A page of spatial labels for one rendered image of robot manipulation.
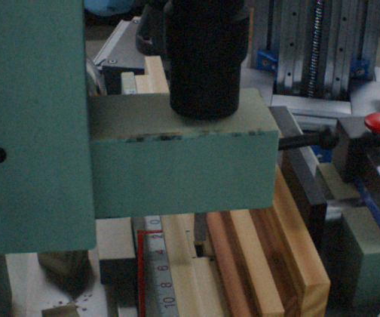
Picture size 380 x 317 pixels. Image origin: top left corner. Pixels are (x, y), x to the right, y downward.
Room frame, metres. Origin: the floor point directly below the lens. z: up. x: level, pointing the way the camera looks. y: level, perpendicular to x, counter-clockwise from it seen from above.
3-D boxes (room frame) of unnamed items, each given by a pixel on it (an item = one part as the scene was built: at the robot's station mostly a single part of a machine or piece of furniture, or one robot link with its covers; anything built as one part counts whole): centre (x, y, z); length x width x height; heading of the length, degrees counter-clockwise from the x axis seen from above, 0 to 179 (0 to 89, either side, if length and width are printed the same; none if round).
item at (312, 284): (0.51, -0.08, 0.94); 0.24 x 0.02 x 0.07; 9
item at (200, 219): (0.47, -0.01, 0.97); 0.01 x 0.01 x 0.05; 9
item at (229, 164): (0.47, 0.01, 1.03); 0.14 x 0.07 x 0.09; 99
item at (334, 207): (0.51, -0.13, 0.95); 0.09 x 0.07 x 0.09; 9
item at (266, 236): (0.50, -0.06, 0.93); 0.21 x 0.02 x 0.05; 9
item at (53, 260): (0.61, 0.14, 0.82); 0.04 x 0.04 x 0.04; 58
